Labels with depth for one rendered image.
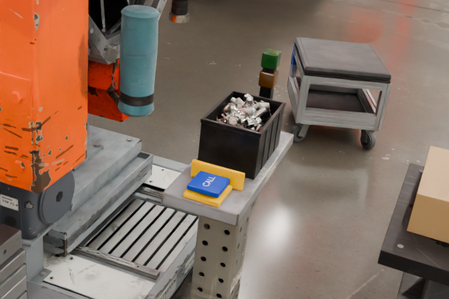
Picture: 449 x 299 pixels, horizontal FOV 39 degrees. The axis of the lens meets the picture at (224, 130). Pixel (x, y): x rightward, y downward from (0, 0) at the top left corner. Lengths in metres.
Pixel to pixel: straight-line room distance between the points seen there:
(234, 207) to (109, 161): 0.68
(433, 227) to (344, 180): 0.85
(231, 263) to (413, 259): 0.42
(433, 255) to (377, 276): 0.42
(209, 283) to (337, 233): 0.65
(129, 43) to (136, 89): 0.12
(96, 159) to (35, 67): 0.87
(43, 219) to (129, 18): 0.50
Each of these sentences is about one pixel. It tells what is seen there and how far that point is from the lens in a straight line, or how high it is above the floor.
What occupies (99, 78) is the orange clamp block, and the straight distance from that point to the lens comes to 1.66.
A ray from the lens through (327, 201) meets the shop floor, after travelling 2.26.
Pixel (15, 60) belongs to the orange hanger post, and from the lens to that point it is 1.09.
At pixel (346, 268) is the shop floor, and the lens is 1.96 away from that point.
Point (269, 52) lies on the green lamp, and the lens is 1.56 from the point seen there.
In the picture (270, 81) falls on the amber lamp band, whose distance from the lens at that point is 1.57.
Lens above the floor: 1.14
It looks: 26 degrees down
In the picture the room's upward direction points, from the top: 7 degrees clockwise
